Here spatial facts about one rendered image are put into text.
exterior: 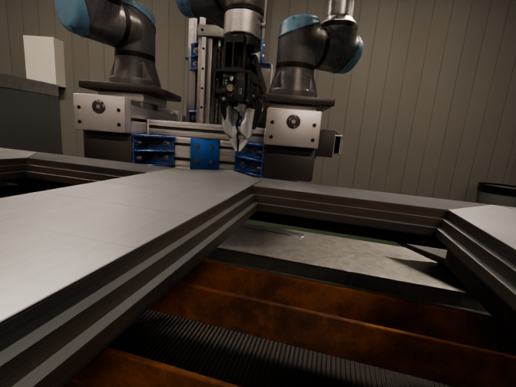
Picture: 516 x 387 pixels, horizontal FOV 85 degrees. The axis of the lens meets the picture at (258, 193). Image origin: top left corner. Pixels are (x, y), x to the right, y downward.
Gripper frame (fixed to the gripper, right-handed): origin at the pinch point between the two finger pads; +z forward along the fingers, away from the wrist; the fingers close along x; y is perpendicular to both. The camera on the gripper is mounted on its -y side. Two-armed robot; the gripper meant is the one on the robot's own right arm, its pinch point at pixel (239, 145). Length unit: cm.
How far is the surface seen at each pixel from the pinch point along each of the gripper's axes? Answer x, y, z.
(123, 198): -1.0, 34.4, 5.2
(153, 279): 9.1, 43.8, 7.5
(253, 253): 6.1, 4.1, 22.1
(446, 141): 152, -334, -13
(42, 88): -82, -23, -13
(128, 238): 6.8, 43.3, 5.2
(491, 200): 189, -289, 45
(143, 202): 1.6, 34.7, 5.2
